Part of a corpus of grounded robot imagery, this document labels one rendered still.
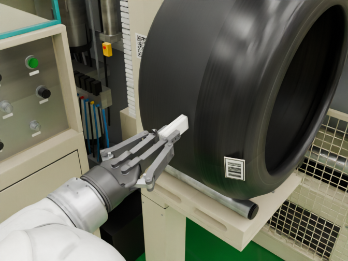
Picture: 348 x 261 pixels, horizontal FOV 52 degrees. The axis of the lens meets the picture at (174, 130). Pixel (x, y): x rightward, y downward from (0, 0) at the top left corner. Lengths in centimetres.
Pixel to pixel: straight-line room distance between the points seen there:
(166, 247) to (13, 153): 70
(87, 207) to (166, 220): 87
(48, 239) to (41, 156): 84
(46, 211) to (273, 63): 44
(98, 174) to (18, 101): 63
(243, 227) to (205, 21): 54
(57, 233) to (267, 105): 44
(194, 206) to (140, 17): 55
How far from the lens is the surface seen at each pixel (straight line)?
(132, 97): 119
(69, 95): 121
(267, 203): 114
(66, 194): 56
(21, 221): 53
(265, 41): 66
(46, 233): 41
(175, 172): 105
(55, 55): 119
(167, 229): 144
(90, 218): 56
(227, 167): 72
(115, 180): 58
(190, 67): 69
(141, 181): 60
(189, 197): 104
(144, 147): 65
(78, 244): 39
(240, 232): 98
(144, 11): 101
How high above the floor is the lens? 159
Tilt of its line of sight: 33 degrees down
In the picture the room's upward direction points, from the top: straight up
